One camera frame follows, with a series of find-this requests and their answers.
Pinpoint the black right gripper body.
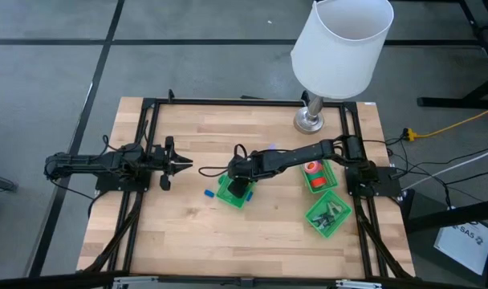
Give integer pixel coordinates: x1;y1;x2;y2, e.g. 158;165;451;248
226;151;269;181

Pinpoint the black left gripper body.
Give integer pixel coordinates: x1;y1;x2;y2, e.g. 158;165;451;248
146;135;177;192

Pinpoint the green plastic mesh basket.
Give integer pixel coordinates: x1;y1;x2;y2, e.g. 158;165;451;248
215;173;256;210
303;190;353;240
299;151;340;194

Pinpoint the pink tape roll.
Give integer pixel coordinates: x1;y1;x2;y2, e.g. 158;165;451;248
303;159;324;174

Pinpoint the grey-green staple remover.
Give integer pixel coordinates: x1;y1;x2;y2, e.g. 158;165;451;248
324;201;341;218

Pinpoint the white shade silver table lamp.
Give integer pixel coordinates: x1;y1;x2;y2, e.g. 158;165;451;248
290;0;395;135

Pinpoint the black desk beam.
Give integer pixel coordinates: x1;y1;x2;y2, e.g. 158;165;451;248
404;197;488;234

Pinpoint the white printed paper sheet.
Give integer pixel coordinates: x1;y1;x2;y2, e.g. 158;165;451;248
433;222;488;277

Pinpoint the dark right gripper cable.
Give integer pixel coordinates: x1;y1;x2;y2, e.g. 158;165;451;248
198;143;253;178

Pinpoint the black aluminium table frame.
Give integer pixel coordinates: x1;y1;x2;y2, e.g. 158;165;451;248
77;88;416;282

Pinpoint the silver camera mount bracket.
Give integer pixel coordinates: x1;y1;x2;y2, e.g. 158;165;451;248
335;279;384;289
113;275;159;289

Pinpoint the black desk leg frame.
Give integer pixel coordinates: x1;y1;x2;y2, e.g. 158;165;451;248
417;0;488;110

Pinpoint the yellow extension cable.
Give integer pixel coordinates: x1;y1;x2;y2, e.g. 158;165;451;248
402;104;488;142

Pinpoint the white floor cable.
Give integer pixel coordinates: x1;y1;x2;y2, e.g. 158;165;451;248
404;145;488;191

